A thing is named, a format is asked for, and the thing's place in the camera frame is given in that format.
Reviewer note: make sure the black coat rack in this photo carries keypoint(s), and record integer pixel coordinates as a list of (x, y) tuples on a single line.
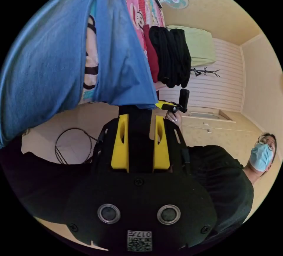
[(206, 72)]

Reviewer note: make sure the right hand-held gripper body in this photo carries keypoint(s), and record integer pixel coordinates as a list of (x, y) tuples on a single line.
[(176, 109)]

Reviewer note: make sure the person's body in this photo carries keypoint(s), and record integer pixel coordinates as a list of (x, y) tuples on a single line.
[(221, 183)]

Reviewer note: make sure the light green pillow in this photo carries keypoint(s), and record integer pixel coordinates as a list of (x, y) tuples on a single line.
[(199, 45)]

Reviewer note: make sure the blue jeans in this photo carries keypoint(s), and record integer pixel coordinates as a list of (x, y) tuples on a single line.
[(44, 61)]

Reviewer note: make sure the person's right hand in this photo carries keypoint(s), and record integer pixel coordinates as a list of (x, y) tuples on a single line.
[(173, 117)]

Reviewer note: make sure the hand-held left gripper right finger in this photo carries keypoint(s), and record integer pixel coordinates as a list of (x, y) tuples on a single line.
[(161, 149)]

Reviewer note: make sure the pile of clothes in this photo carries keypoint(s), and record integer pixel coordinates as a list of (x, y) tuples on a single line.
[(170, 57)]

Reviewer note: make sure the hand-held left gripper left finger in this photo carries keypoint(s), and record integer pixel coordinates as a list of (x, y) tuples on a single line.
[(120, 147)]

